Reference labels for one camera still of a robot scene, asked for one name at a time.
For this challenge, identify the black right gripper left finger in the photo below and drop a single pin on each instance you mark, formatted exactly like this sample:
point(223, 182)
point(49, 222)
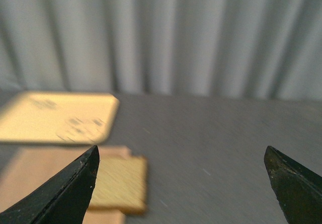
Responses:
point(64, 198)

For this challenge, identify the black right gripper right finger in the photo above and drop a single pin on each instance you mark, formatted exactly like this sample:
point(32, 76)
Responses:
point(297, 188)

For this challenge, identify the bread slice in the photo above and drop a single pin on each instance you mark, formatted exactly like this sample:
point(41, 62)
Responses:
point(121, 184)

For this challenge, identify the bamboo cutting board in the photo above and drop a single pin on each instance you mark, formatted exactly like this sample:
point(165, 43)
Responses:
point(31, 167)

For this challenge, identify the yellow bear tray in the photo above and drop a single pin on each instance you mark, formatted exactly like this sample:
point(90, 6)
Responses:
point(58, 118)

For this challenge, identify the grey curtain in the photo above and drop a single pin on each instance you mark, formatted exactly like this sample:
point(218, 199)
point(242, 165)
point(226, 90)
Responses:
point(266, 49)

